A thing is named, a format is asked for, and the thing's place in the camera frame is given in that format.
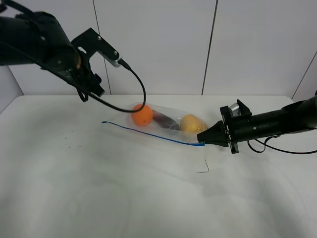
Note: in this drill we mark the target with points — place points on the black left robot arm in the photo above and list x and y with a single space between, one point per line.
49 44

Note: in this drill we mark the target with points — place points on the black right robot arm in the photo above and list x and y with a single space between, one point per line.
297 117

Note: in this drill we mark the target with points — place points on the dark purple eggplant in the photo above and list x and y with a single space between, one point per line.
165 121

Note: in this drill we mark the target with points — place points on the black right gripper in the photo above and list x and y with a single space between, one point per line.
235 128

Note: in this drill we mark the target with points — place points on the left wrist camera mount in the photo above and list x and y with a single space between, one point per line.
99 47

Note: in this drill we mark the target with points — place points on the clear zip bag blue seal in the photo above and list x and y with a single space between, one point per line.
124 121

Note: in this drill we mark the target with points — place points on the orange fruit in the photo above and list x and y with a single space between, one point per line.
143 117

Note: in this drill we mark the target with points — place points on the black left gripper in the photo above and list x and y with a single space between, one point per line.
85 78

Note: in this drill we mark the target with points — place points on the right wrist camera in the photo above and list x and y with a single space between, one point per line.
239 109

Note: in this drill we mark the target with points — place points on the yellow pear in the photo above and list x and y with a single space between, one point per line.
192 123

